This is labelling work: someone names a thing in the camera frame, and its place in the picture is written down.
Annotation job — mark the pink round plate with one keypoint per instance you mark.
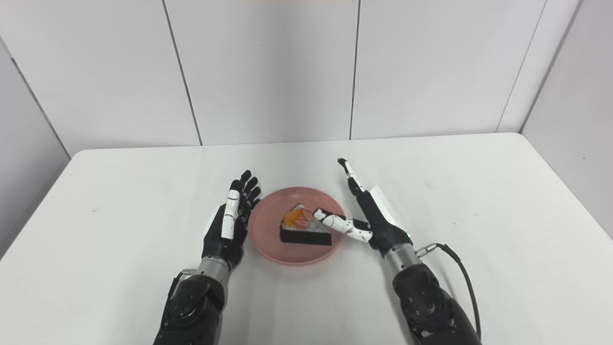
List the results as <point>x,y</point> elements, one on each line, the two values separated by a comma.
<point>268,239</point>

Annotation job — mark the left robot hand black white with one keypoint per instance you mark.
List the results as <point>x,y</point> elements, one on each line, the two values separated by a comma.
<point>230,225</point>

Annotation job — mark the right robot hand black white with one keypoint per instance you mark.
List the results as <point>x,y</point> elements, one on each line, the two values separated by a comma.
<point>371,218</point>

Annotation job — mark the chocolate cake slice with fruit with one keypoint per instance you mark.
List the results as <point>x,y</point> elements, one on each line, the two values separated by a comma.
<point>304,227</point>

